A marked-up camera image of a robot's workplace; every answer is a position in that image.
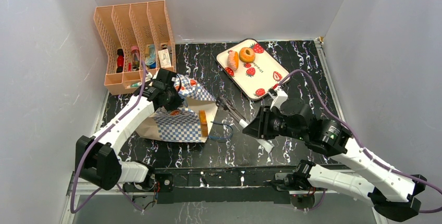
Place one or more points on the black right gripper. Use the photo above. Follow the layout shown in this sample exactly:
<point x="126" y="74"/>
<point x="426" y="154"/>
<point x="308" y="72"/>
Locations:
<point x="257" y="127"/>

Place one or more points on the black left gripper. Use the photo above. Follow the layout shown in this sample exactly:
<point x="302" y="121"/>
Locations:
<point x="176" y="103"/>

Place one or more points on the blue checkered paper bag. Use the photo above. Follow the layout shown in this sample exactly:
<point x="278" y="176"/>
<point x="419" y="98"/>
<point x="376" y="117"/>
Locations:
<point x="183" y="125"/>

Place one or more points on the fake ring donut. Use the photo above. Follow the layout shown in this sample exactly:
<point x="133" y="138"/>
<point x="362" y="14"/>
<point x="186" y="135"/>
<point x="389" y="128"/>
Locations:
<point x="247" y="55"/>

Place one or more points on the sugared orange fake bread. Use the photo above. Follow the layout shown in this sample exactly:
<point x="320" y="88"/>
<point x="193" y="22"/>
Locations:
<point x="233" y="60"/>

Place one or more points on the fake brown bread loaf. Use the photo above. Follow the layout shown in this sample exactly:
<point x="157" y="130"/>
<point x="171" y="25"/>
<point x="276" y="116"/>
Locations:
<point x="203" y="123"/>

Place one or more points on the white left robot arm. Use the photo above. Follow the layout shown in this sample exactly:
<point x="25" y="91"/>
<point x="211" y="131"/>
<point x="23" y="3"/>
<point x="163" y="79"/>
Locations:
<point x="96" y="156"/>

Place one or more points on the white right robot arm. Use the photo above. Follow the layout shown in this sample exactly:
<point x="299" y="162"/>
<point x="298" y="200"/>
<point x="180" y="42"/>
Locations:
<point x="391" y="195"/>

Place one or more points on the small tube in organizer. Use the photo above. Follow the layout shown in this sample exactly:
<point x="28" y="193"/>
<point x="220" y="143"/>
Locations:
<point x="134" y="86"/>

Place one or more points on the white printed card box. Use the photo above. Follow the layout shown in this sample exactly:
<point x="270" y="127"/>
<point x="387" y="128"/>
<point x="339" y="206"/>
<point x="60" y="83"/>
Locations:
<point x="164" y="58"/>

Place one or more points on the blue item in organizer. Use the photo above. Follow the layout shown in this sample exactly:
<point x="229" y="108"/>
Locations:
<point x="150" y="56"/>

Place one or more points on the pink capped bottle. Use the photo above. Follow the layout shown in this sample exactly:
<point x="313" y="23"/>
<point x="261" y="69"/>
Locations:
<point x="135" y="64"/>

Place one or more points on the red black toy figure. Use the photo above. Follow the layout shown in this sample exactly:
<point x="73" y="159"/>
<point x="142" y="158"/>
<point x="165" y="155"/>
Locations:
<point x="120" y="60"/>

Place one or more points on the pink plastic file organizer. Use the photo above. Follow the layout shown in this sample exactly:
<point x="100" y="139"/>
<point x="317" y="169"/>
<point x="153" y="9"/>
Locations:
<point x="137" y="37"/>

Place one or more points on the strawberry pattern white tray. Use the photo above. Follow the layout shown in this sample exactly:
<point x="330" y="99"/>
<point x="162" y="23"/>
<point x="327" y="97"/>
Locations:
<point x="256" y="78"/>

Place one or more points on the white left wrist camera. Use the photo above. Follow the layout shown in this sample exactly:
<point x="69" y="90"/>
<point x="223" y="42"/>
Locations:
<point x="149" y="78"/>

